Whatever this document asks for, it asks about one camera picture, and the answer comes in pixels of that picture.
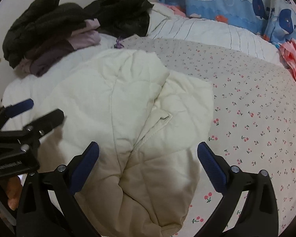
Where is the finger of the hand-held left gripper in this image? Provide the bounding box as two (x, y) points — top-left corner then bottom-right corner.
(0, 98), (34, 129)
(22, 109), (65, 139)

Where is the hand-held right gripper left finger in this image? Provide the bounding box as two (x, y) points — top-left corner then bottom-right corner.
(16, 141), (100, 237)

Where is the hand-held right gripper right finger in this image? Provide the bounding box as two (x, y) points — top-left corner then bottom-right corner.
(197, 142), (279, 237)

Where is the cream quilted jacket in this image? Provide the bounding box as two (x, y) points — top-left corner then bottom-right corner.
(43, 49), (215, 230)

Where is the person's left hand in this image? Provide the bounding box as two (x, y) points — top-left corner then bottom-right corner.
(0, 176), (24, 211)

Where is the white duvet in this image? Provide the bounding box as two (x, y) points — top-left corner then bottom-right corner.
(1, 33), (119, 119)

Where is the dark purple garment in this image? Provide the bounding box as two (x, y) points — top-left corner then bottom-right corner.
(17, 39), (76, 77)

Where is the cherry print bedsheet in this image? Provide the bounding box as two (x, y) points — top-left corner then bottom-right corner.
(123, 36), (296, 237)

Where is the black fleece garment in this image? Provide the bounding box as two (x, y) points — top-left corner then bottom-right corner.
(2, 0), (87, 68)

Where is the lilac garment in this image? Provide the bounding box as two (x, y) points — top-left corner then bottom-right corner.
(69, 18), (101, 51)

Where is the black padded jacket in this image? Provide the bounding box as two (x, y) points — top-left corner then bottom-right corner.
(84, 0), (155, 37)

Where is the white striped quilt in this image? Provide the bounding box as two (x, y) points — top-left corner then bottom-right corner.
(145, 5), (284, 67)

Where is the pink plastic bag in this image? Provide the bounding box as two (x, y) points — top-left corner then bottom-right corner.
(279, 38), (296, 84)

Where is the pink cloth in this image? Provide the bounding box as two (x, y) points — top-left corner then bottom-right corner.
(164, 4), (186, 16)

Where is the whale print curtain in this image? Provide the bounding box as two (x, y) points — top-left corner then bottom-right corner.
(158, 0), (296, 47)

